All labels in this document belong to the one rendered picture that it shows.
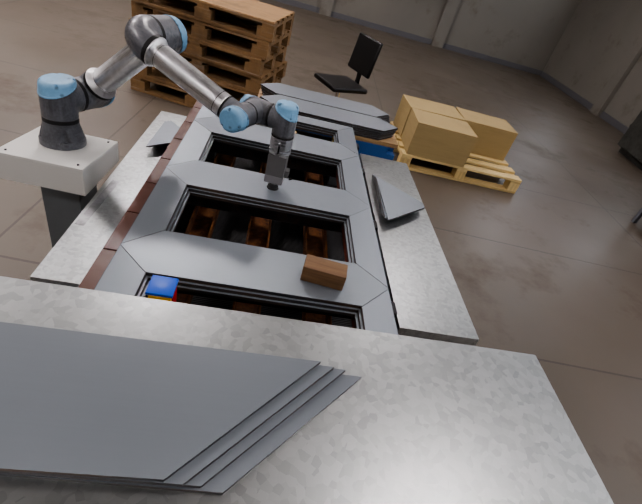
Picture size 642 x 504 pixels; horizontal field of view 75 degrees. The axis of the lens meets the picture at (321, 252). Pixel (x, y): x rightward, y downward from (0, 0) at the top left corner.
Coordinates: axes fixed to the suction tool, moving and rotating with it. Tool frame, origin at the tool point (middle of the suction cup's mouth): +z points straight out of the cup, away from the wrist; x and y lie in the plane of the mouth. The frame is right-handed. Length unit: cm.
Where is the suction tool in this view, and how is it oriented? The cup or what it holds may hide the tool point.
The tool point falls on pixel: (272, 189)
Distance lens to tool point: 152.8
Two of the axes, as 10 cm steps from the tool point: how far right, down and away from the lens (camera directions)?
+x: -9.7, -2.4, -0.7
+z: -2.3, 7.7, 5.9
